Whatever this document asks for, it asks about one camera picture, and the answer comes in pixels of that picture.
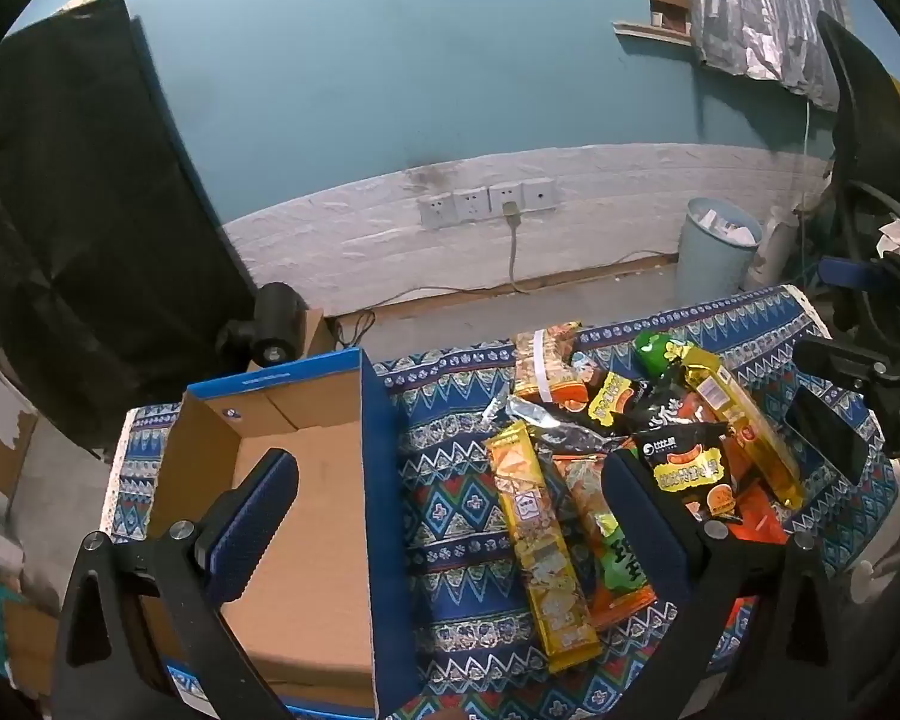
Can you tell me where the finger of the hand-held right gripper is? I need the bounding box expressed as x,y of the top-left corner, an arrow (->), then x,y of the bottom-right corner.
793,336 -> 893,395
820,255 -> 900,295

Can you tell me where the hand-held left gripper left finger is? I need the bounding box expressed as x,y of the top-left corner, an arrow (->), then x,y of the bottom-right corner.
49,448 -> 301,720

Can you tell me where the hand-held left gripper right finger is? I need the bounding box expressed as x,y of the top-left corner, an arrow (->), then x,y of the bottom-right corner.
602,450 -> 848,720

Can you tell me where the orange and green snack packet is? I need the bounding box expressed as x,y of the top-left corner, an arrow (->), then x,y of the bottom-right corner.
562,457 -> 657,631

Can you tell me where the black burger-print snack packet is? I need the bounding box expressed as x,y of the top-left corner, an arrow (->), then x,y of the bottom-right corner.
634,422 -> 743,526

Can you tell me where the blue-edged cardboard box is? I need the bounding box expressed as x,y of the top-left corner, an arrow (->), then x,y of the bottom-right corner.
146,347 -> 406,720

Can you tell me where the long yellow snack packet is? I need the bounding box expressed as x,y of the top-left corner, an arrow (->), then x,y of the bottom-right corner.
486,421 -> 601,674

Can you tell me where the black and orange snack packet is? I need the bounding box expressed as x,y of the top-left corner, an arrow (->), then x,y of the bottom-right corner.
626,379 -> 736,443

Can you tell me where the long gold snack packet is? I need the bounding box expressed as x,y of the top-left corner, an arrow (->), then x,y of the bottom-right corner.
664,345 -> 807,511

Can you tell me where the red snack packet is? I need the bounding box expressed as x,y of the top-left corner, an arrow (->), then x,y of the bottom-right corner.
709,427 -> 792,548

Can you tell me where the small black yellow snack packet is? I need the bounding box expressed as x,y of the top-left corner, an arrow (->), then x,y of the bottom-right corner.
585,369 -> 642,421

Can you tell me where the silver foil snack packet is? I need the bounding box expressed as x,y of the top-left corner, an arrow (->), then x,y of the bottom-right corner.
484,390 -> 631,458

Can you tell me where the white-banded noodle snack packet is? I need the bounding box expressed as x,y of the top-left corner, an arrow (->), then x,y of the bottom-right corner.
511,321 -> 593,417

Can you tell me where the black smartphone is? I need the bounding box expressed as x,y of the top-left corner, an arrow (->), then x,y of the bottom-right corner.
782,385 -> 871,487

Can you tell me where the white plastic bottle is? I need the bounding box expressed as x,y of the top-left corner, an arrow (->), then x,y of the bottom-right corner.
746,206 -> 796,290

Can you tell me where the pale blue waste bin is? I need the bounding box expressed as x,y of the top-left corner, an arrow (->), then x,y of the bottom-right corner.
675,197 -> 764,308

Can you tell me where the black office chair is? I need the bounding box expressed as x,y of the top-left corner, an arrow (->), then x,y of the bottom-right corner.
816,11 -> 900,331

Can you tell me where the blue patterned tablecloth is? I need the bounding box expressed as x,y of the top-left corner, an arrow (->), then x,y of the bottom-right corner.
101,285 -> 900,720

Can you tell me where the black cylindrical device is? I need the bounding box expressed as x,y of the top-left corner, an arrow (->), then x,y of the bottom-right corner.
217,281 -> 308,368

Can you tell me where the white peeling door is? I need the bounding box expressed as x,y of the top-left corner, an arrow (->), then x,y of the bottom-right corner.
0,352 -> 42,511

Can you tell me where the silver foil curtain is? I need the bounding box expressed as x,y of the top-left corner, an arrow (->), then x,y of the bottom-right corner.
686,0 -> 852,110

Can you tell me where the wooden window ledge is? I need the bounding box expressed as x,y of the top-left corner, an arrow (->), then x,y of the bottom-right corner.
613,19 -> 695,38

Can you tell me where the large black cloth cover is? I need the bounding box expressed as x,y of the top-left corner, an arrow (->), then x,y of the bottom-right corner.
0,0 -> 260,451

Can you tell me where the black cable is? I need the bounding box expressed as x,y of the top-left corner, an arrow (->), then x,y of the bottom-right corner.
334,310 -> 380,350

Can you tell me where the grey plug with cable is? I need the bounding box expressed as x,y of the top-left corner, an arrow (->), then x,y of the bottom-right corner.
501,201 -> 533,295

